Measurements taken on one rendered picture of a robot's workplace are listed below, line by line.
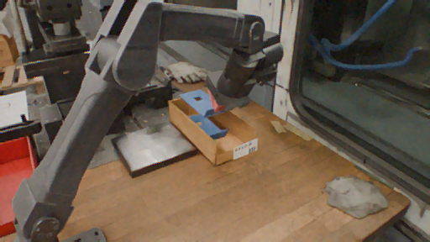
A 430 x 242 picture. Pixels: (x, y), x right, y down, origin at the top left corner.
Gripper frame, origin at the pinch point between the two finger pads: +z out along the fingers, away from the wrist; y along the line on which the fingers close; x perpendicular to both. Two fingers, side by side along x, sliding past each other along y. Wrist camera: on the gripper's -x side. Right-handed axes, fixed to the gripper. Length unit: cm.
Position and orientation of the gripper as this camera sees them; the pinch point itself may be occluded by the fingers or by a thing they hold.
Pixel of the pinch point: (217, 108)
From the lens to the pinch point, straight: 78.4
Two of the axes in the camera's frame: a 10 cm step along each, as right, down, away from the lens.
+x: -8.4, 2.7, -4.7
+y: -4.5, -8.2, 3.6
